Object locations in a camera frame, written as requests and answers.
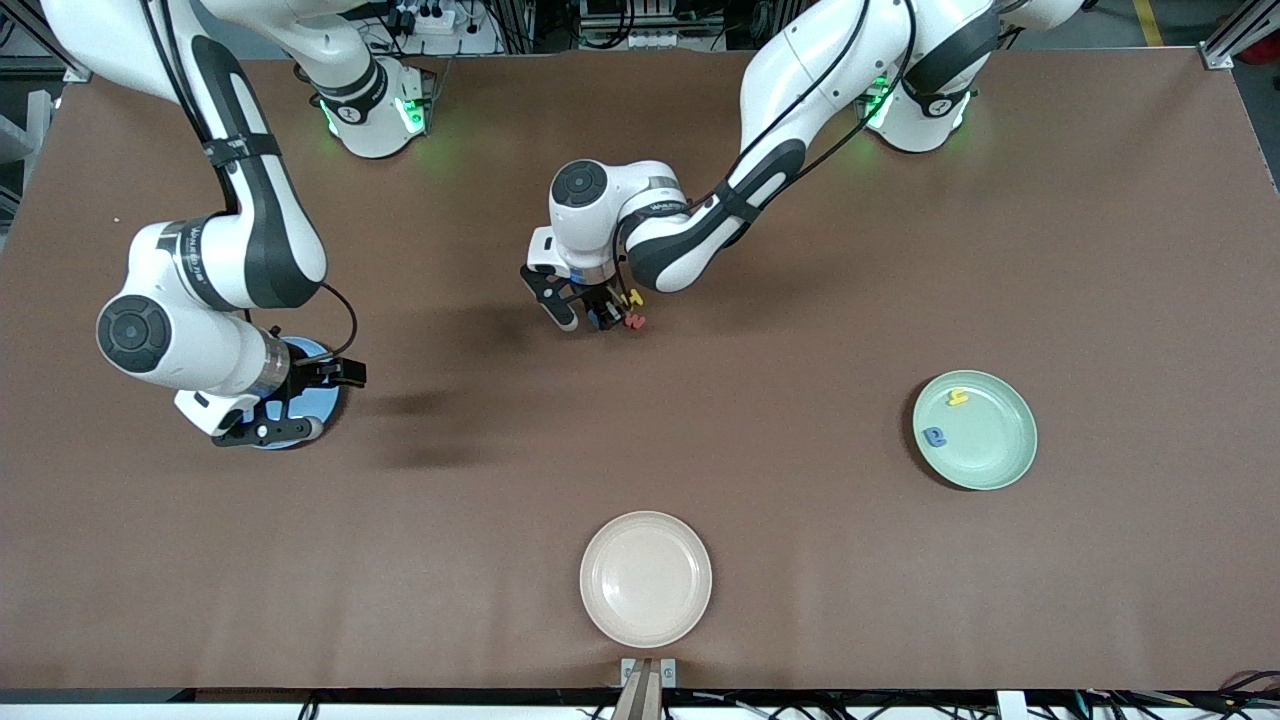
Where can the white plastic block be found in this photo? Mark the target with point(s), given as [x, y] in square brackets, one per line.
[1010, 706]

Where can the aluminium frame post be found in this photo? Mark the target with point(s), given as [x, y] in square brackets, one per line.
[1218, 58]

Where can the blue foam letter a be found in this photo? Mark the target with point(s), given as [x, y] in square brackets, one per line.
[934, 436]

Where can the blue plate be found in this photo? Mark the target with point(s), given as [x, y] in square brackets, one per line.
[325, 405]

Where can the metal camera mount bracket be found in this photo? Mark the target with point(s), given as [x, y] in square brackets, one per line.
[648, 690]

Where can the yellow foam lowercase h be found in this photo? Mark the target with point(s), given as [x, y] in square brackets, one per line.
[958, 396]

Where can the green plate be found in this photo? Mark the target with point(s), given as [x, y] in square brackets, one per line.
[985, 440]

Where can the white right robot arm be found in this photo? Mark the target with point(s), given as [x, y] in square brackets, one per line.
[190, 350]

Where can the white power strip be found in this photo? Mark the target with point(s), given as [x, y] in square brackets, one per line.
[430, 18]

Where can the beige plate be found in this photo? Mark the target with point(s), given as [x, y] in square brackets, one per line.
[646, 579]

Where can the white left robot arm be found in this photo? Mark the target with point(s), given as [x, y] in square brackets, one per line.
[600, 215]

